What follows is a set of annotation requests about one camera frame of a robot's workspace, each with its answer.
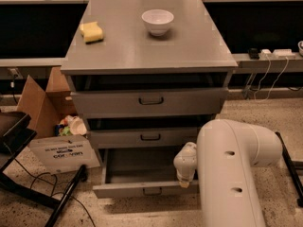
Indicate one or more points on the white power strip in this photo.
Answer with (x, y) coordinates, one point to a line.
(277, 54)

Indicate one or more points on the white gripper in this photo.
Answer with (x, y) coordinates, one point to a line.
(184, 173)

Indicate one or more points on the grey top drawer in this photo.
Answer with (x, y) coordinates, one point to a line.
(131, 103)

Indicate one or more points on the grey bottom drawer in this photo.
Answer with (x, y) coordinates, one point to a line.
(140, 172)

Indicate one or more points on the grey drawer cabinet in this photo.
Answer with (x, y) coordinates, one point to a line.
(122, 77)

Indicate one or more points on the black stand leg right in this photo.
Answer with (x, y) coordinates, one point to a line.
(293, 168)

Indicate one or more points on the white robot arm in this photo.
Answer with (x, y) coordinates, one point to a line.
(222, 159)

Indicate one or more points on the yellow sponge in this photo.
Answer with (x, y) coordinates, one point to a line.
(91, 32)

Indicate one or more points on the grey long workbench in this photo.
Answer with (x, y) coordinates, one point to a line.
(205, 32)

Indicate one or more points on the grey middle drawer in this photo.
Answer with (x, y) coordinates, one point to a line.
(142, 138)

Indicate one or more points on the grey drawer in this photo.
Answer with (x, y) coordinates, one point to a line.
(140, 172)
(131, 103)
(142, 138)

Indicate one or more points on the brown cardboard box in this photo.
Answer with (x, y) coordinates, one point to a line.
(47, 108)

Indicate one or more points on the black power adapter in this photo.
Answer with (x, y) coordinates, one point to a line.
(253, 53)

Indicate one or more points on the white crumpled trash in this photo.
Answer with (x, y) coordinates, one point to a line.
(70, 125)

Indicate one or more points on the white ceramic bowl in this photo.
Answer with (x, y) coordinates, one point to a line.
(157, 21)

